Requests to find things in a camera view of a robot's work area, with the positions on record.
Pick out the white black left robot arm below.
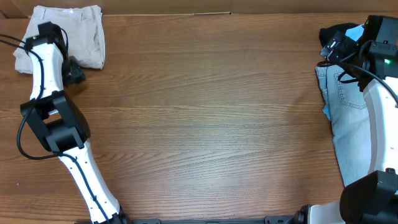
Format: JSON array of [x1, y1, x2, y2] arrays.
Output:
[[21, 22, 131, 223]]

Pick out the light blue denim jeans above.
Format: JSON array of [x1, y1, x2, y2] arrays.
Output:
[[315, 65, 371, 186]]

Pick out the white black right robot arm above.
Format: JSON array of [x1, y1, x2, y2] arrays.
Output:
[[290, 15, 397, 223]]

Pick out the beige khaki shorts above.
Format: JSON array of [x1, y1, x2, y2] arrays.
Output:
[[22, 5, 106, 69]]

